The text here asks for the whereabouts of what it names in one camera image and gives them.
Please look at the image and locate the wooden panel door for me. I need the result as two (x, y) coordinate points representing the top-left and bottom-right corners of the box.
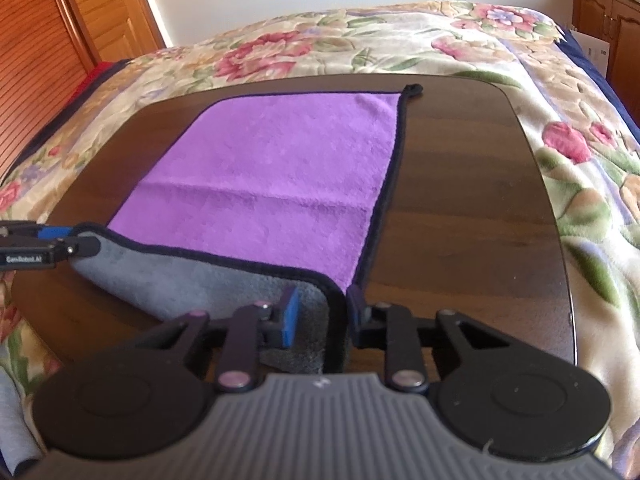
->
(55, 0), (165, 70)

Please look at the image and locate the red blue folded cloth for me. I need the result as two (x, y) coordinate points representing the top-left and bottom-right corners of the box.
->
(66, 60), (130, 105)

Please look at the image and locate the purple grey microfibre towel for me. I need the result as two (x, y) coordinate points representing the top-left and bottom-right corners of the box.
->
(70, 84), (422, 374)

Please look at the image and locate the dark wooden tray table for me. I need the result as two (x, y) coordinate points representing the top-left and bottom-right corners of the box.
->
(10, 74), (575, 377)

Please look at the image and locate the slatted wooden wardrobe door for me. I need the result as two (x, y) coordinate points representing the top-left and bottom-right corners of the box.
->
(1, 0), (94, 176)

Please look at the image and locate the wooden side cabinet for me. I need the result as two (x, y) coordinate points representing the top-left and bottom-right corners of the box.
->
(572, 0), (640, 124)

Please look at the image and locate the grey cloth at left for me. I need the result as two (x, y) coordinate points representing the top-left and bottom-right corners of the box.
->
(0, 368), (42, 478)

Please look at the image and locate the dark blue bed sheet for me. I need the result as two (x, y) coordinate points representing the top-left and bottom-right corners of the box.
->
(556, 27), (640, 142)

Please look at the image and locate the floral bed blanket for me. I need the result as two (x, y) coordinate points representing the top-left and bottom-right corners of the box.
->
(1, 0), (639, 479)

